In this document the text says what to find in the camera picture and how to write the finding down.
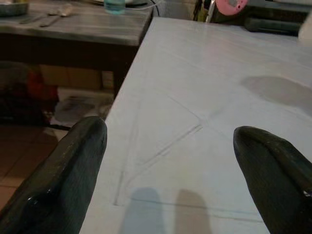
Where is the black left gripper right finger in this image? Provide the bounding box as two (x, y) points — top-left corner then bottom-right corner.
(233, 125), (312, 234)

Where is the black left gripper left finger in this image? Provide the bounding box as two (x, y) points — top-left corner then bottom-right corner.
(0, 116), (108, 234)

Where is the printed paper sheet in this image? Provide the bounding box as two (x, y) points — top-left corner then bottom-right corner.
(50, 87), (115, 125)

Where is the white tablecloth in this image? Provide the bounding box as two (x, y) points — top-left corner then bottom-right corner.
(84, 16), (312, 234)

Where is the red bag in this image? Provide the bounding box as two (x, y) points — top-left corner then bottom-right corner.
(0, 60), (59, 122)

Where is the cardboard box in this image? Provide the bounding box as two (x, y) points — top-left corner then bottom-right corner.
(40, 64), (115, 90)

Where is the dark wooden side table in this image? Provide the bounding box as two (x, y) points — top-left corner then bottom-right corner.
(0, 0), (155, 95)

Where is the white rounded object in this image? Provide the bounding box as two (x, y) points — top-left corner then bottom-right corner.
(297, 15), (312, 46)

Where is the dark table knife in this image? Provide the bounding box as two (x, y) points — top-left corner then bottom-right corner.
(39, 14), (63, 27)

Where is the metal spoon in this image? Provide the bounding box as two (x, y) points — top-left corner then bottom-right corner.
(48, 5), (74, 17)

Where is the pink round plastic object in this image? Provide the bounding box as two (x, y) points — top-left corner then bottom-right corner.
(216, 0), (249, 13)

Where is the grey metal bowl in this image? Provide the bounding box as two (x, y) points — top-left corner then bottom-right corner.
(0, 0), (29, 17)

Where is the white cable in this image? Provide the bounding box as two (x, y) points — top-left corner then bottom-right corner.
(124, 0), (157, 12)

